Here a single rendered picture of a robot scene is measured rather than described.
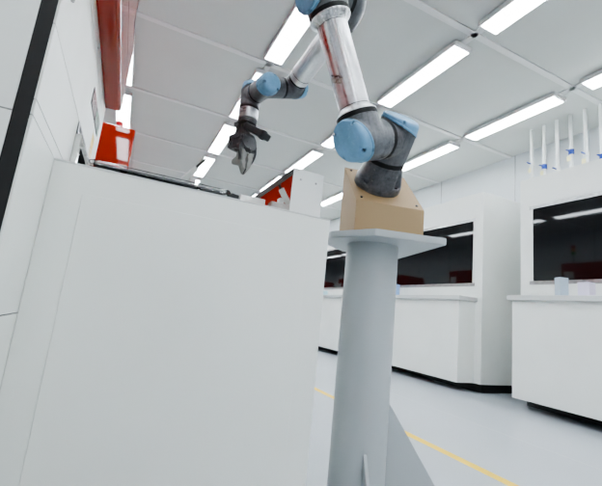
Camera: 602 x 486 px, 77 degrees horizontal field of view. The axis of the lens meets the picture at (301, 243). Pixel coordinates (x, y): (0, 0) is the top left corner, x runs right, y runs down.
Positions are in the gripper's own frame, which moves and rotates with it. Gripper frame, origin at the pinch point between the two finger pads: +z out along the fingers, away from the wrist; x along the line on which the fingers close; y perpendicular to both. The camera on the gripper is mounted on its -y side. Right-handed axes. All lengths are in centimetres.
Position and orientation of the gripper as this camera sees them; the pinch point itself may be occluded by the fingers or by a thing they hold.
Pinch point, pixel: (244, 171)
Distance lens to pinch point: 143.2
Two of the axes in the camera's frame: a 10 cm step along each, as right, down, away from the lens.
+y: -8.1, 0.0, 5.8
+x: -5.7, -1.9, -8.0
